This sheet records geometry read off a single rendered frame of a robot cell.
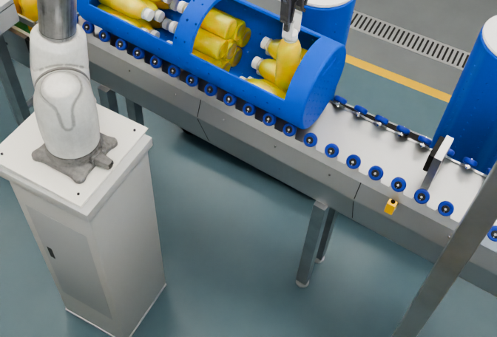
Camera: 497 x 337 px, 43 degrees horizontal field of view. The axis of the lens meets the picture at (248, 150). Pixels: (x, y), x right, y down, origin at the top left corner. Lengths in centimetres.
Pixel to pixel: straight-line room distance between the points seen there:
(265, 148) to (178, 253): 92
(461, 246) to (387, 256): 135
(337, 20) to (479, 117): 64
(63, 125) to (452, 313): 185
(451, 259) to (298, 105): 60
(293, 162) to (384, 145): 29
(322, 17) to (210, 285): 121
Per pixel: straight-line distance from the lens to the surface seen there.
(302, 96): 182
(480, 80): 241
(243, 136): 210
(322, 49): 186
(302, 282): 274
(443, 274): 171
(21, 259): 294
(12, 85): 259
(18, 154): 193
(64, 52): 180
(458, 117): 256
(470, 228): 152
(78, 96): 169
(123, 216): 202
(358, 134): 206
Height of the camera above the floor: 249
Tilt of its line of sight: 52 degrees down
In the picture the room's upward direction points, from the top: 4 degrees clockwise
